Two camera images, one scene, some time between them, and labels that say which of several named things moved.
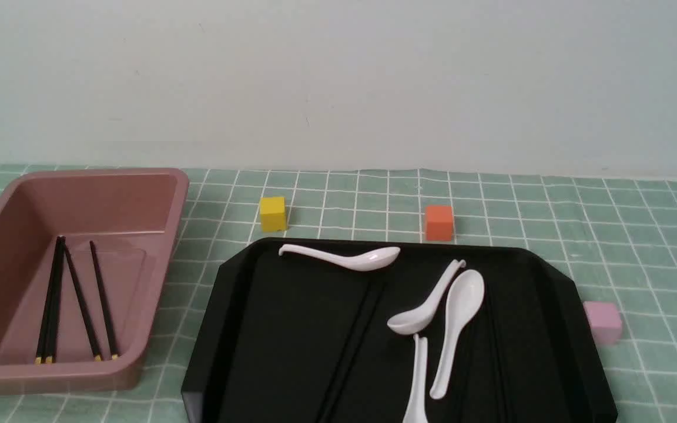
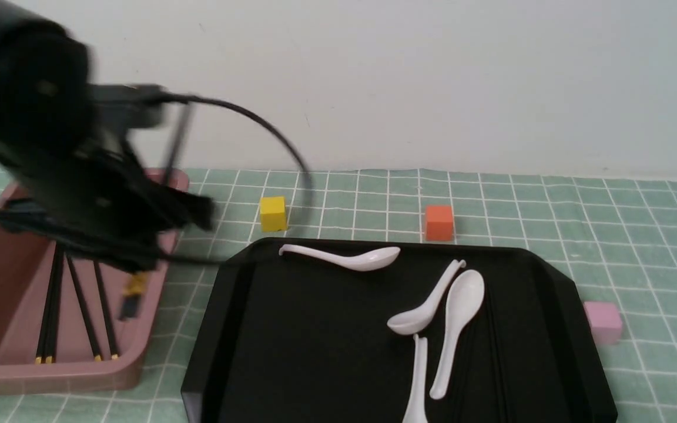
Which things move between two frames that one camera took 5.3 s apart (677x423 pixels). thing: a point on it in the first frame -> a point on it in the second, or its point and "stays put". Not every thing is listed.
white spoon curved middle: (414, 322) stays put
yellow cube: (274, 214) stays put
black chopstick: (346, 348) -> (178, 142)
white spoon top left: (364, 260) stays put
